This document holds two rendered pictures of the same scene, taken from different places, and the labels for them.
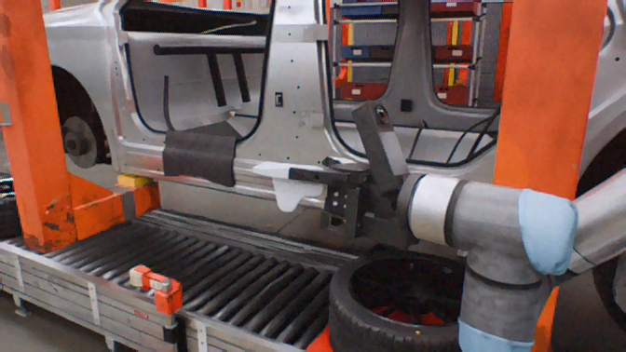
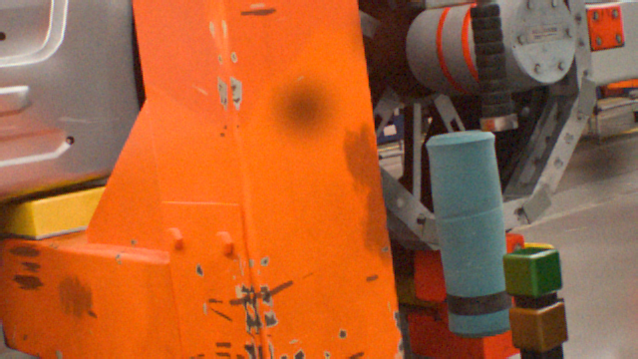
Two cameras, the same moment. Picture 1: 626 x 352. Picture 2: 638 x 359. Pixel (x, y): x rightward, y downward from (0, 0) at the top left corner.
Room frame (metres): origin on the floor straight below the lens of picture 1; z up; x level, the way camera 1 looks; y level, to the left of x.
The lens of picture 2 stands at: (0.42, 0.46, 0.85)
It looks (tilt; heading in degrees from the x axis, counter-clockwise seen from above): 6 degrees down; 296
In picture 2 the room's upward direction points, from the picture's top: 8 degrees counter-clockwise
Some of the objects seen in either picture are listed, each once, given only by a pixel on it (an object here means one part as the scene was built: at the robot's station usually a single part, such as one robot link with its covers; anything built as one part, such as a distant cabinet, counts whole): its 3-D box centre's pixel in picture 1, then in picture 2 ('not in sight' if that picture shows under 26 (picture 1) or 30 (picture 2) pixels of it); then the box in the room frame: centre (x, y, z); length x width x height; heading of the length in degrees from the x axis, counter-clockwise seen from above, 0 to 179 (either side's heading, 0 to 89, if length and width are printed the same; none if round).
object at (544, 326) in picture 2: not in sight; (538, 324); (0.69, -0.52, 0.59); 0.04 x 0.04 x 0.04; 62
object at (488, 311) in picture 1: (502, 304); not in sight; (0.42, -0.21, 1.11); 0.11 x 0.08 x 0.11; 142
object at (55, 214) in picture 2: not in sight; (60, 210); (1.39, -0.74, 0.71); 0.14 x 0.14 x 0.05; 62
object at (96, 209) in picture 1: (109, 189); not in sight; (2.13, 1.05, 0.69); 0.52 x 0.17 x 0.35; 152
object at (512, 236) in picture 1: (510, 228); not in sight; (0.41, -0.20, 1.21); 0.11 x 0.08 x 0.09; 52
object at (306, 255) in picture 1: (272, 251); not in sight; (2.26, 0.22, 0.28); 2.47 x 0.06 x 0.22; 62
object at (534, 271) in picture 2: not in sight; (532, 271); (0.69, -0.52, 0.64); 0.04 x 0.04 x 0.04; 62
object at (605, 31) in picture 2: not in sight; (588, 29); (0.78, -1.35, 0.85); 0.09 x 0.08 x 0.07; 62
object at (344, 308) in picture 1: (412, 313); not in sight; (1.49, -0.40, 0.39); 0.66 x 0.66 x 0.24
